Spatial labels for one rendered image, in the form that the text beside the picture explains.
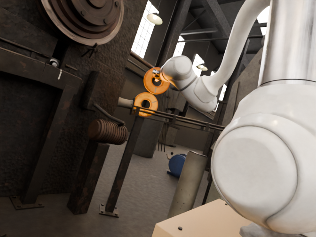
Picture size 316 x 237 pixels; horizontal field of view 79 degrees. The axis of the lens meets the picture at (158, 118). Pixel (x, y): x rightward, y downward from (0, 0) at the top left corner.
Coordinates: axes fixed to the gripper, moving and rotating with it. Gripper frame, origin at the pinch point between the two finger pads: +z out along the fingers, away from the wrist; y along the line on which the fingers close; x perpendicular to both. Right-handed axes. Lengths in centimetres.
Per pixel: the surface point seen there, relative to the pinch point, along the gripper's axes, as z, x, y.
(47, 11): -11, 7, -61
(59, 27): -7, 4, -55
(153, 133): 241, -53, 74
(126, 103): 7.2, -19.8, -12.0
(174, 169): 136, -82, 91
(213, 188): -26, -48, 41
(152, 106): 8.3, -16.8, 4.1
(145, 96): 8.6, -11.8, -2.4
